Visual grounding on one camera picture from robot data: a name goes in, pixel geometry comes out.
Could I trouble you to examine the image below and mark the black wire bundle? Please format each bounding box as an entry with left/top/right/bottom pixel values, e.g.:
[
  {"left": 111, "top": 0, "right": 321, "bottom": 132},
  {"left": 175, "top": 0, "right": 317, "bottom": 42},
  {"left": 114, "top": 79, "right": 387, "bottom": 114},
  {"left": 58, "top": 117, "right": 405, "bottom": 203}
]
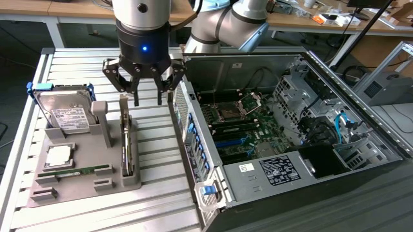
[{"left": 296, "top": 113, "right": 336, "bottom": 147}]

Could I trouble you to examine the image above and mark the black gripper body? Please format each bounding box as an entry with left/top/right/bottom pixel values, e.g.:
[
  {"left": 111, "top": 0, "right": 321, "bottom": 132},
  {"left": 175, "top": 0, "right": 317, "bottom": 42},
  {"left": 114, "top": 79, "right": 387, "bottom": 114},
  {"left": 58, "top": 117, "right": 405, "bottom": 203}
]
[{"left": 115, "top": 20, "right": 173, "bottom": 78}]

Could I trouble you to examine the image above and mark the open black PC case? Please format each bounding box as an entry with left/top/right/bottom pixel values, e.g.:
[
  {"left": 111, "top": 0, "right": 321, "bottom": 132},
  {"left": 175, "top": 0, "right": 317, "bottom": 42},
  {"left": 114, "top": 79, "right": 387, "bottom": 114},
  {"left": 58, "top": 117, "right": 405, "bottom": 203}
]
[{"left": 166, "top": 50, "right": 408, "bottom": 232}]

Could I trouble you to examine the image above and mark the aluminium profile frame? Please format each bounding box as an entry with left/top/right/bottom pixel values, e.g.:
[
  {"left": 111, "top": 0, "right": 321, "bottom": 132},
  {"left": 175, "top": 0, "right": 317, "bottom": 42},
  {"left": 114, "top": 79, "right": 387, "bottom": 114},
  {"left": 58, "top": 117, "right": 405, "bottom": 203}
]
[{"left": 373, "top": 40, "right": 413, "bottom": 73}]

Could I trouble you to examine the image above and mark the metal disk bay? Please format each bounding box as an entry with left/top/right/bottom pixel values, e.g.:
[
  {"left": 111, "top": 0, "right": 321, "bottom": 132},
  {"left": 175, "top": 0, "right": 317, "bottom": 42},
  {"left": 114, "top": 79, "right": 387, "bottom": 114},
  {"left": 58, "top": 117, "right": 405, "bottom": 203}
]
[{"left": 332, "top": 139, "right": 392, "bottom": 171}]

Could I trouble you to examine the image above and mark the grey power supply unit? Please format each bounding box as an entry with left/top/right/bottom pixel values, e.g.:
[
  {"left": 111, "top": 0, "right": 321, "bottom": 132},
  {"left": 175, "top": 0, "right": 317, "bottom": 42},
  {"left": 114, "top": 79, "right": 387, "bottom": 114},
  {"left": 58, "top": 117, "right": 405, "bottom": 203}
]
[{"left": 222, "top": 151, "right": 317, "bottom": 203}]

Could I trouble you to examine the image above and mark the blue disk wire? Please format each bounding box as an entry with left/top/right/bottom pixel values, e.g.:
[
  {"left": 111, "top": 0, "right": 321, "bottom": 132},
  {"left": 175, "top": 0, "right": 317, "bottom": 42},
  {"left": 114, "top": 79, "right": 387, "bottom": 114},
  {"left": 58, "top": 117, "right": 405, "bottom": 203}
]
[{"left": 334, "top": 109, "right": 354, "bottom": 144}]

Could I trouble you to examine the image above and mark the silver socket cover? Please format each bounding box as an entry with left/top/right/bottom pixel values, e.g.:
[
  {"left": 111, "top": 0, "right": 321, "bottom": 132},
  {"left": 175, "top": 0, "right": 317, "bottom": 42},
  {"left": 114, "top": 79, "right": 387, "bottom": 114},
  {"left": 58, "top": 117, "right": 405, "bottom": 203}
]
[{"left": 238, "top": 91, "right": 264, "bottom": 114}]

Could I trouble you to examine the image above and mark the metal electronics box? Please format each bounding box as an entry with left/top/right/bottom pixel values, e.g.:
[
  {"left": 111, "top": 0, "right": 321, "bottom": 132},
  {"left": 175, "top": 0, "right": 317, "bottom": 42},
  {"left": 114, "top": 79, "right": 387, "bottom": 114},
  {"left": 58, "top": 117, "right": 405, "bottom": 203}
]
[{"left": 266, "top": 0, "right": 296, "bottom": 15}]

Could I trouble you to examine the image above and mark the silver chipset heatsink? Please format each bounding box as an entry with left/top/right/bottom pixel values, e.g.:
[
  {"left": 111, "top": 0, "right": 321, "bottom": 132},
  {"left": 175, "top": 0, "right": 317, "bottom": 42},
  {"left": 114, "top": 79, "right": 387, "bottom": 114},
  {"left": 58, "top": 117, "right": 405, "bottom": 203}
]
[{"left": 257, "top": 142, "right": 281, "bottom": 157}]

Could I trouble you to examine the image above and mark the blue expansion slot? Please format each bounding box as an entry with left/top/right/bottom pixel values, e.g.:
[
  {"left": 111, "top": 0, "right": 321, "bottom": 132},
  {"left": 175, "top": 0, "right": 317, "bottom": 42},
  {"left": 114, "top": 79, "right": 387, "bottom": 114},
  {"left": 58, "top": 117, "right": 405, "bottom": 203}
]
[{"left": 215, "top": 138, "right": 246, "bottom": 148}]

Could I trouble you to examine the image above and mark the wooden desk white frame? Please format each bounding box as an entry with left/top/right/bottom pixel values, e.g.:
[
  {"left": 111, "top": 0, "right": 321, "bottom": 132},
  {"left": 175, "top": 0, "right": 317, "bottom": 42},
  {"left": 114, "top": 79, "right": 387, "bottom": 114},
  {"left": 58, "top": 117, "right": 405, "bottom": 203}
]
[
  {"left": 268, "top": 0, "right": 413, "bottom": 71},
  {"left": 0, "top": 0, "right": 67, "bottom": 48},
  {"left": 48, "top": 0, "right": 194, "bottom": 25}
]

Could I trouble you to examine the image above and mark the green RAM stick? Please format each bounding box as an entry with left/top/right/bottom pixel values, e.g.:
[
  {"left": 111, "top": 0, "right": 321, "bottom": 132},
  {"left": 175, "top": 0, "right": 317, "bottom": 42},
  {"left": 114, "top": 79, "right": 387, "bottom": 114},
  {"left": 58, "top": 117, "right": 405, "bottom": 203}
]
[{"left": 38, "top": 164, "right": 111, "bottom": 179}]

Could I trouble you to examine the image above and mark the silver CPU chip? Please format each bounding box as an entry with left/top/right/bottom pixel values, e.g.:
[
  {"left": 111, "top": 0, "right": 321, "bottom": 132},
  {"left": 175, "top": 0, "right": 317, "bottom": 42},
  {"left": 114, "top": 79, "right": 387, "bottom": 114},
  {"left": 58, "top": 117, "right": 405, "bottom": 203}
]
[{"left": 44, "top": 145, "right": 74, "bottom": 168}]

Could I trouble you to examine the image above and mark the grey metal cabinet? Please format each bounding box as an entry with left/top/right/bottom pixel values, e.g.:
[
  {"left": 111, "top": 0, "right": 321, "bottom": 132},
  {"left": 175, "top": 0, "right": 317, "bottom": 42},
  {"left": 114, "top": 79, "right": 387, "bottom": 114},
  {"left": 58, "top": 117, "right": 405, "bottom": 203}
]
[{"left": 353, "top": 71, "right": 413, "bottom": 107}]

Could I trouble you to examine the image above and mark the white box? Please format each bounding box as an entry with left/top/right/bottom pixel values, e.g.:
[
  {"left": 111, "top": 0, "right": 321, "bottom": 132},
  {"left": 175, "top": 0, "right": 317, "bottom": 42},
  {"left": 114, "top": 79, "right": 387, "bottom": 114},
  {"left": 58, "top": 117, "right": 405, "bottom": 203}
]
[{"left": 322, "top": 14, "right": 361, "bottom": 27}]

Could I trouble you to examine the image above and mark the grey plastic parts rack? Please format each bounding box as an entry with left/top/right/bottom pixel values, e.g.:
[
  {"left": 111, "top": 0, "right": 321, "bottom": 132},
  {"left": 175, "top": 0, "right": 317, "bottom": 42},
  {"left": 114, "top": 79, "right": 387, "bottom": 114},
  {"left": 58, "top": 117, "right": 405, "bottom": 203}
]
[{"left": 28, "top": 100, "right": 143, "bottom": 208}]

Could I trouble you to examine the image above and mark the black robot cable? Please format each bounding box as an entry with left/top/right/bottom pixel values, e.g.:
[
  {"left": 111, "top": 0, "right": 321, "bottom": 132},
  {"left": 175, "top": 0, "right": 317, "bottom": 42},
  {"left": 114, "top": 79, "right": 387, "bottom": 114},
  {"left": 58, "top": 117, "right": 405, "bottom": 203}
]
[{"left": 169, "top": 0, "right": 205, "bottom": 32}]

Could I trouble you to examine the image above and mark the hard disk in blue caddy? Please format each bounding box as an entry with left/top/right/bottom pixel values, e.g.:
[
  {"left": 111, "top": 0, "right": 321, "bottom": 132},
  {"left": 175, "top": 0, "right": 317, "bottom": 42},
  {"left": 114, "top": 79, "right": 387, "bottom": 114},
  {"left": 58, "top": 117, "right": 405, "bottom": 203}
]
[{"left": 26, "top": 81, "right": 98, "bottom": 135}]

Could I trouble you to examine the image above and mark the green motherboard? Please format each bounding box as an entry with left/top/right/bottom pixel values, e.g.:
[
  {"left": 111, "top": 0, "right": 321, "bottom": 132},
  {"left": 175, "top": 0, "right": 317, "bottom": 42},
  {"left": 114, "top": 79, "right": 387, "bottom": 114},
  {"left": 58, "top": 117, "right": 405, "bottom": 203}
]
[{"left": 197, "top": 89, "right": 292, "bottom": 165}]

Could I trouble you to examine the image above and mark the black monitor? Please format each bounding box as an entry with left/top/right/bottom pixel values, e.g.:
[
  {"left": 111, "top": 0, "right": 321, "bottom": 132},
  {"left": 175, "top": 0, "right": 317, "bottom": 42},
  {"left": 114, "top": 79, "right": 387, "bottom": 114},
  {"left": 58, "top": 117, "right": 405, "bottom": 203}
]
[{"left": 346, "top": 0, "right": 370, "bottom": 20}]

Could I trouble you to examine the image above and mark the CPU socket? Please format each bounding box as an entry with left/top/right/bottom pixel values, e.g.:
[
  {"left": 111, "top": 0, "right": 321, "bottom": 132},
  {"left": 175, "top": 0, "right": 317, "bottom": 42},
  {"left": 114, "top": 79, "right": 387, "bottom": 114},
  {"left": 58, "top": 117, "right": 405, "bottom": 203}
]
[{"left": 218, "top": 102, "right": 248, "bottom": 121}]

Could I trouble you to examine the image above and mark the black tripod pole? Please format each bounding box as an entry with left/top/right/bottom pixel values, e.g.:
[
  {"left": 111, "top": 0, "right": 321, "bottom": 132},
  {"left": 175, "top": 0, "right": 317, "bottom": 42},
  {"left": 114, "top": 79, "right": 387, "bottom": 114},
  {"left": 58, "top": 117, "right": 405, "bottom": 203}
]
[{"left": 329, "top": 0, "right": 396, "bottom": 72}]

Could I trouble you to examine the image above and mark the coiled black cable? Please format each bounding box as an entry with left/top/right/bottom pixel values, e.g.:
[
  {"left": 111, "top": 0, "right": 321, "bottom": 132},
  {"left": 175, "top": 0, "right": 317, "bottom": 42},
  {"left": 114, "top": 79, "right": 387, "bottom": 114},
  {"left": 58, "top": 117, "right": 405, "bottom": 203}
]
[{"left": 341, "top": 65, "right": 369, "bottom": 84}]

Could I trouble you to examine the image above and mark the green graphics card black fan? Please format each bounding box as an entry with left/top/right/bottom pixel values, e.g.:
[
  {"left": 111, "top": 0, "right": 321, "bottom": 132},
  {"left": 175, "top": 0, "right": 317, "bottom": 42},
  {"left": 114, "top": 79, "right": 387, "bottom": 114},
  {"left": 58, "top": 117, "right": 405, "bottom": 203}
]
[{"left": 118, "top": 93, "right": 135, "bottom": 176}]

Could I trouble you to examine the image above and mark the perforated metal drive cage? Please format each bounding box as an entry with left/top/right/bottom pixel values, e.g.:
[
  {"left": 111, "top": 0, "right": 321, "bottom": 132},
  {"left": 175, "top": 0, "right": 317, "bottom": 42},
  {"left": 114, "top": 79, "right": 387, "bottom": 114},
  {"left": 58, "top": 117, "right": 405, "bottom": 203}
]
[{"left": 273, "top": 60, "right": 345, "bottom": 118}]

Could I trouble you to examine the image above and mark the black RAM slot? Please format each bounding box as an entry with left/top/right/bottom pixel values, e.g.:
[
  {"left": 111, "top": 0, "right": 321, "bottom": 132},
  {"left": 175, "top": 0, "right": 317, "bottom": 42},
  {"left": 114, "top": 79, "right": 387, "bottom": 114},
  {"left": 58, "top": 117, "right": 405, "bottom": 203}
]
[
  {"left": 197, "top": 91, "right": 242, "bottom": 98},
  {"left": 199, "top": 96, "right": 245, "bottom": 103},
  {"left": 199, "top": 94, "right": 244, "bottom": 102},
  {"left": 213, "top": 128, "right": 261, "bottom": 135},
  {"left": 198, "top": 93, "right": 244, "bottom": 100},
  {"left": 211, "top": 124, "right": 260, "bottom": 131},
  {"left": 213, "top": 126, "right": 260, "bottom": 133},
  {"left": 211, "top": 122, "right": 258, "bottom": 129}
]

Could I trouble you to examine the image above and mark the brown cardboard packaging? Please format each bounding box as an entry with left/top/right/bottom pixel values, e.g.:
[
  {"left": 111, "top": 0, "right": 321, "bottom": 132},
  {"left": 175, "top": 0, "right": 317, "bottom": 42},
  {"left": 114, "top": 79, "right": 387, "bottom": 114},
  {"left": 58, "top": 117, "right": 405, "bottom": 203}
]
[{"left": 389, "top": 0, "right": 413, "bottom": 28}]

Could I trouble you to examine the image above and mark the black disk power wire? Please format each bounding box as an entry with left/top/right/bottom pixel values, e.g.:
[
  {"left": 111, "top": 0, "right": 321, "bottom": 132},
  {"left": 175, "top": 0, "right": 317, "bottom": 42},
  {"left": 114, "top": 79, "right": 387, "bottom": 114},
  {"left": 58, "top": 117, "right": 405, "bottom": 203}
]
[{"left": 344, "top": 118, "right": 376, "bottom": 143}]

